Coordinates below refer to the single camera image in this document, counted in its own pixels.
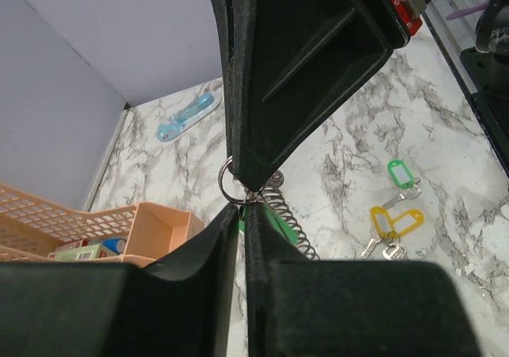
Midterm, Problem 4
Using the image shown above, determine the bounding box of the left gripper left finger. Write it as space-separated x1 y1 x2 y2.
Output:
1 204 239 356

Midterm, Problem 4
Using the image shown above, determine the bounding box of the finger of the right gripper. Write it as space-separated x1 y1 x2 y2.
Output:
210 0 239 174

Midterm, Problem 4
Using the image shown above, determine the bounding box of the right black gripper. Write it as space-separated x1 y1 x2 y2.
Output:
229 0 430 191

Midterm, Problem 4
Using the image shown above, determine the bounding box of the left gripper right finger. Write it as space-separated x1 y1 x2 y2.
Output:
245 204 481 356

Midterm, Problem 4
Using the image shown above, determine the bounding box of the metal keyring with yellow grip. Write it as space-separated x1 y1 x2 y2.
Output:
217 156 320 261

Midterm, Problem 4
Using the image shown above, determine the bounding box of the yellow tag key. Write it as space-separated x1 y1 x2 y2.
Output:
360 206 394 260
392 209 425 237

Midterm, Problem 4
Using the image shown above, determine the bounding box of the blue packaged item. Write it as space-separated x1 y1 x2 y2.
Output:
156 92 220 142

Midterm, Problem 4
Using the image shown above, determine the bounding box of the light green tag key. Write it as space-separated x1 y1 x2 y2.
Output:
382 159 422 209

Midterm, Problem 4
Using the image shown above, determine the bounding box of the peach desk organizer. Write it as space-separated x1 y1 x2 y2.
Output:
1 184 204 267

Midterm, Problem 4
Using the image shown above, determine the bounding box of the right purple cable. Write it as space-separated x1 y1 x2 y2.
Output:
445 1 488 21

